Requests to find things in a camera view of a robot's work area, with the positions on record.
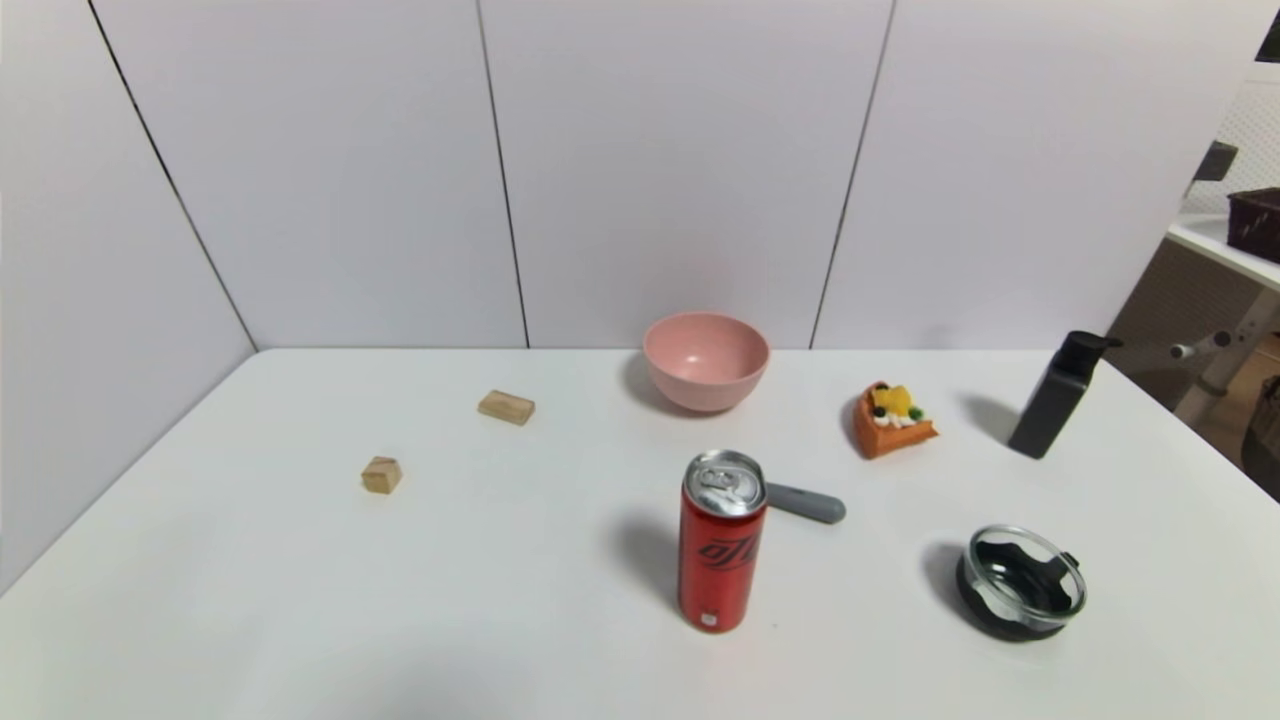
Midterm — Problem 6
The pink bowl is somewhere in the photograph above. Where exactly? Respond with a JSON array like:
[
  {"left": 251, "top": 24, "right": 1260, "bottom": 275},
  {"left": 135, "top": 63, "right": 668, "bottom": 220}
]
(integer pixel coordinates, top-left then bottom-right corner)
[{"left": 643, "top": 312, "right": 771, "bottom": 413}]

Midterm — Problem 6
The white pegboard panel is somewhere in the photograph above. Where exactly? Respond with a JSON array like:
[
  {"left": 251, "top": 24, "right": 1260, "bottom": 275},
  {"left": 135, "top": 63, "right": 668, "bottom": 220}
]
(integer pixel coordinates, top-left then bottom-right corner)
[{"left": 1183, "top": 75, "right": 1280, "bottom": 216}]

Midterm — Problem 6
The white peeler grey handle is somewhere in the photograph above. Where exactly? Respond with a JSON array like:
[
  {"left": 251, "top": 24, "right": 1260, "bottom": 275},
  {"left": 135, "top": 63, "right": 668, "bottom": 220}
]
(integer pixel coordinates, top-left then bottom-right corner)
[{"left": 764, "top": 482, "right": 847, "bottom": 525}]

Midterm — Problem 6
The red soda can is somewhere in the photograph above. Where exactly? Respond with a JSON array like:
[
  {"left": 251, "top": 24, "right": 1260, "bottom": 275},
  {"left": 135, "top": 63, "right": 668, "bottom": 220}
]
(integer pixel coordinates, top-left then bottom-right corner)
[{"left": 678, "top": 449, "right": 769, "bottom": 634}]

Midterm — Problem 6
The white desk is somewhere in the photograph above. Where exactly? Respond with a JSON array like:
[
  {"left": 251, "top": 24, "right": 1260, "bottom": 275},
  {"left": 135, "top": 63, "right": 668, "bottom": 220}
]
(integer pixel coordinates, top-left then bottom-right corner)
[{"left": 1167, "top": 213, "right": 1280, "bottom": 421}]

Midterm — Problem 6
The dark grey bracket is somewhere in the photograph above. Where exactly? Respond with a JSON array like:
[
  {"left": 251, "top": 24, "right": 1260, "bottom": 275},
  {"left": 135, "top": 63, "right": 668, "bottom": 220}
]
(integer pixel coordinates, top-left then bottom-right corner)
[{"left": 1190, "top": 140, "right": 1239, "bottom": 183}]

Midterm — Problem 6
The black squeeze bottle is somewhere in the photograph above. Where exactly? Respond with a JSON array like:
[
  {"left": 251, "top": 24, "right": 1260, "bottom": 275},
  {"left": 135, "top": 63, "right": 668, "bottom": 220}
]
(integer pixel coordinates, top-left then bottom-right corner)
[{"left": 1007, "top": 330, "right": 1123, "bottom": 460}]

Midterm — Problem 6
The rectangular wooden block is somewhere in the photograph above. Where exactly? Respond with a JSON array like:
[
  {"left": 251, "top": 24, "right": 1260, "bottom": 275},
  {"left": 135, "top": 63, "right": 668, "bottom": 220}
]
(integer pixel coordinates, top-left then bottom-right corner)
[{"left": 477, "top": 390, "right": 536, "bottom": 427}]

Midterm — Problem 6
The dark brown basket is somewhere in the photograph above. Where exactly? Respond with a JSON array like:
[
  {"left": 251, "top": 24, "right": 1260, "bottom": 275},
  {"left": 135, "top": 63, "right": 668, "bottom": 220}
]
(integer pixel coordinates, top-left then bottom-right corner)
[{"left": 1227, "top": 187, "right": 1280, "bottom": 264}]

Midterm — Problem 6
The glass bowl black base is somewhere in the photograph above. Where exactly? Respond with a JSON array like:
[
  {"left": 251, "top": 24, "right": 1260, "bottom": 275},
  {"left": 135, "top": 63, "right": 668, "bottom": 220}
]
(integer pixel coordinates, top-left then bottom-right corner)
[{"left": 956, "top": 524, "right": 1088, "bottom": 642}]

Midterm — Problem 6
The white desk crank handle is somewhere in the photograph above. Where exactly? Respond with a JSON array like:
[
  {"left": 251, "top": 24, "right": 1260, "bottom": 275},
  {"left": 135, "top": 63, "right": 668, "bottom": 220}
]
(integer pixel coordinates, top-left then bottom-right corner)
[{"left": 1170, "top": 330, "right": 1233, "bottom": 361}]

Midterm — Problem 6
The toy waffle cake slice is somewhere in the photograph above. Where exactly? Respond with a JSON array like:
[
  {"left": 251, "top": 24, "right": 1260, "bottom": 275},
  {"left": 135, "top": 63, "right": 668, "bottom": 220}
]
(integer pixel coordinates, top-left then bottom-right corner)
[{"left": 853, "top": 380, "right": 939, "bottom": 461}]

